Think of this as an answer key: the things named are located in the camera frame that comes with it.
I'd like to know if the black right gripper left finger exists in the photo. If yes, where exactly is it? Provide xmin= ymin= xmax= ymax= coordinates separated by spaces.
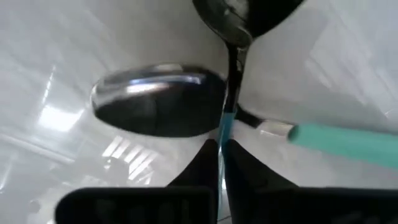
xmin=55 ymin=138 xmax=221 ymax=224

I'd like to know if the black spoon blue handle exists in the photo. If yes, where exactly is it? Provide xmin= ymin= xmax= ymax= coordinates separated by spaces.
xmin=192 ymin=0 xmax=305 ymax=220

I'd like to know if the silver spoon teal handle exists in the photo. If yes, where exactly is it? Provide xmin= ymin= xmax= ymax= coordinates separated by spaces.
xmin=90 ymin=63 xmax=398 ymax=171

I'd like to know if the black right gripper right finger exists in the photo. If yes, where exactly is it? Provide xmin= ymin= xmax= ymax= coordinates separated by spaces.
xmin=224 ymin=139 xmax=398 ymax=224

